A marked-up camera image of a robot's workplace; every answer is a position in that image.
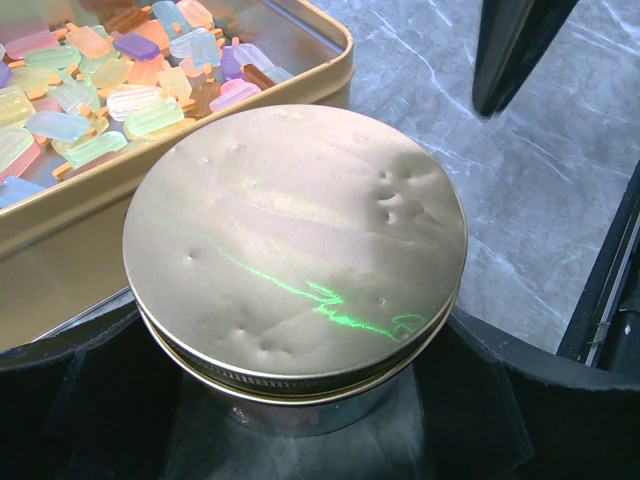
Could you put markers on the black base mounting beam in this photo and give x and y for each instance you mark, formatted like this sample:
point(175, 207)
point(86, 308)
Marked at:
point(586, 333)

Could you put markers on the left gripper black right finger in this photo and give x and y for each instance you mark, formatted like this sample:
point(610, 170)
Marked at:
point(496, 407)

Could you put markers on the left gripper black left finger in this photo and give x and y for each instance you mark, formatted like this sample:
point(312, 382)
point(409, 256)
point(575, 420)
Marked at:
point(94, 402)

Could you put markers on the round wooden jar lid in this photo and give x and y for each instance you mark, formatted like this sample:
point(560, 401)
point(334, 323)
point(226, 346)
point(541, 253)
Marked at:
point(295, 254)

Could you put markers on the clear glass jar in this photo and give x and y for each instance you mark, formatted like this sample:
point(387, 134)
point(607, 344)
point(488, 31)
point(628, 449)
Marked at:
point(298, 421)

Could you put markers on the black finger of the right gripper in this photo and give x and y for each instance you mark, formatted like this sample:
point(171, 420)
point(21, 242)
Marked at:
point(513, 37)

